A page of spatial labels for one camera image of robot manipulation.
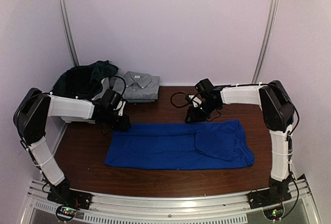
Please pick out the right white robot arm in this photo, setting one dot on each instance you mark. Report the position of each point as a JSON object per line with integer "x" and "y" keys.
{"x": 279, "y": 114}

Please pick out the right aluminium frame post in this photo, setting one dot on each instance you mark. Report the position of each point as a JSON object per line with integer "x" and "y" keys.
{"x": 273, "y": 9}

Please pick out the white plastic laundry bin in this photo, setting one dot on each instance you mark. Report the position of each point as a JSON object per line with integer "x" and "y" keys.
{"x": 105, "y": 85}

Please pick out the folded grey button shirt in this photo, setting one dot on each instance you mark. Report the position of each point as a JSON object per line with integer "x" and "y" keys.
{"x": 138, "y": 87}

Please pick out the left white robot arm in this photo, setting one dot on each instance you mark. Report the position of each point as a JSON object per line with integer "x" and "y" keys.
{"x": 38, "y": 108}

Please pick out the left aluminium frame post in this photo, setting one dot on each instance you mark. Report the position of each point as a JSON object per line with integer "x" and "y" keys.
{"x": 67, "y": 32}

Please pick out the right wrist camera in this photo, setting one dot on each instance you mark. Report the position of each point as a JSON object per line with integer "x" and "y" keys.
{"x": 194, "y": 101}

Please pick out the blue t-shirt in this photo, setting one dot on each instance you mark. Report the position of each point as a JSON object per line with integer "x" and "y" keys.
{"x": 179, "y": 146}

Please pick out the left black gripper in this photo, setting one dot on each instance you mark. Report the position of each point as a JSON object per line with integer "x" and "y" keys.
{"x": 123, "y": 125}

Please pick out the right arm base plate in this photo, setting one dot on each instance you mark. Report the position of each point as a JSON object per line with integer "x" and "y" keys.
{"x": 263, "y": 198}

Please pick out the aluminium frame post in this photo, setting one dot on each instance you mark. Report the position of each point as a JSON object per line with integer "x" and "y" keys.
{"x": 67, "y": 32}
{"x": 273, "y": 9}

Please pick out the front aluminium rail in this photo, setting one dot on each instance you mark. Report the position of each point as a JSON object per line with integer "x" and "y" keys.
{"x": 228, "y": 208}

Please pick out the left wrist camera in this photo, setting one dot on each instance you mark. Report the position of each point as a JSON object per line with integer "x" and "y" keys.
{"x": 120, "y": 108}

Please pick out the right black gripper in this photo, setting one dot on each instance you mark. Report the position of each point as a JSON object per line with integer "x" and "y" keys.
{"x": 195, "y": 117}

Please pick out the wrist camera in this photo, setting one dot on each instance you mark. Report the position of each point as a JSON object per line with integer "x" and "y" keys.
{"x": 194, "y": 101}
{"x": 120, "y": 108}

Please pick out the dark green plaid shirt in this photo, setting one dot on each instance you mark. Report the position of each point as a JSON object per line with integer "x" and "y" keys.
{"x": 84, "y": 82}

